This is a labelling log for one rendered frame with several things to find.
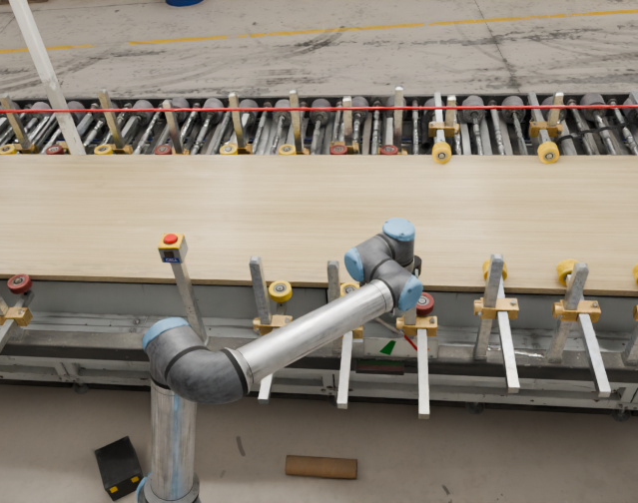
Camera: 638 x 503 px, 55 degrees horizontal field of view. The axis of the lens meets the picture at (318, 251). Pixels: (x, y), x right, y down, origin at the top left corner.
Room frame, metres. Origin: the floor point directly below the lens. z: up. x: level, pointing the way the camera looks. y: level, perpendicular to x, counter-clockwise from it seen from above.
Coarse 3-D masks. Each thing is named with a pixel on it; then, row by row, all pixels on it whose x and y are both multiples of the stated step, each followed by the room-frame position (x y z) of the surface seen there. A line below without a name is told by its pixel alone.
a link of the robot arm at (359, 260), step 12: (372, 240) 1.24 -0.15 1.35; (384, 240) 1.23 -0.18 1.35; (348, 252) 1.20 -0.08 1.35; (360, 252) 1.19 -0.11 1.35; (372, 252) 1.18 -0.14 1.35; (384, 252) 1.20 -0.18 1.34; (348, 264) 1.19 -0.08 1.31; (360, 264) 1.16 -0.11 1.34; (372, 264) 1.15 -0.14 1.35; (360, 276) 1.14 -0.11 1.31
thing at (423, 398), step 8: (424, 336) 1.28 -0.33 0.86; (424, 344) 1.25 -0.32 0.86; (424, 352) 1.21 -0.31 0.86; (424, 360) 1.18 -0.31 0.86; (424, 368) 1.15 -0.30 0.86; (424, 376) 1.12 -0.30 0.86; (424, 384) 1.09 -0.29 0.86; (424, 392) 1.06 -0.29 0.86; (424, 400) 1.04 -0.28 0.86; (424, 408) 1.01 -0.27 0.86; (424, 416) 0.99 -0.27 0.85
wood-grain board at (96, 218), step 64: (0, 192) 2.28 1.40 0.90; (64, 192) 2.24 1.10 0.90; (128, 192) 2.19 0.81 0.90; (192, 192) 2.15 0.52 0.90; (256, 192) 2.11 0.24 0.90; (320, 192) 2.07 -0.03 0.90; (384, 192) 2.03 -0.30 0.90; (448, 192) 1.99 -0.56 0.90; (512, 192) 1.95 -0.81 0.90; (576, 192) 1.91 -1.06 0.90; (0, 256) 1.84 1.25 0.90; (64, 256) 1.80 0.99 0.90; (128, 256) 1.77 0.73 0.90; (192, 256) 1.73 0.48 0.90; (320, 256) 1.67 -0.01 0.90; (448, 256) 1.61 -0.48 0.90; (512, 256) 1.58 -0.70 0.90; (576, 256) 1.55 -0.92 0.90
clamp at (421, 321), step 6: (396, 318) 1.36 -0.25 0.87; (402, 318) 1.36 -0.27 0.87; (420, 318) 1.35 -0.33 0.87; (426, 318) 1.35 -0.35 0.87; (396, 324) 1.34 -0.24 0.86; (402, 324) 1.33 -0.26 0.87; (408, 324) 1.33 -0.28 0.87; (414, 324) 1.33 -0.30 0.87; (420, 324) 1.32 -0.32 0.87; (426, 324) 1.32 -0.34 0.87; (432, 324) 1.32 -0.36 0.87; (408, 330) 1.32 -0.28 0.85; (414, 330) 1.32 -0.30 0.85; (426, 330) 1.31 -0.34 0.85; (432, 330) 1.31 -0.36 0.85
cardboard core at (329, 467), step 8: (288, 456) 1.33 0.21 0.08; (296, 456) 1.33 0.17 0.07; (304, 456) 1.33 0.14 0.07; (312, 456) 1.33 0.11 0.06; (288, 464) 1.29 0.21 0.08; (296, 464) 1.29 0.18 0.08; (304, 464) 1.29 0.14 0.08; (312, 464) 1.28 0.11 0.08; (320, 464) 1.28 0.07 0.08; (328, 464) 1.27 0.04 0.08; (336, 464) 1.27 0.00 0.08; (344, 464) 1.27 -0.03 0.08; (352, 464) 1.26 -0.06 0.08; (288, 472) 1.27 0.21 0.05; (296, 472) 1.27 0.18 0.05; (304, 472) 1.26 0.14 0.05; (312, 472) 1.26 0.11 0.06; (320, 472) 1.25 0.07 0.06; (328, 472) 1.25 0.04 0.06; (336, 472) 1.24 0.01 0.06; (344, 472) 1.24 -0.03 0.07; (352, 472) 1.24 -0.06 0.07
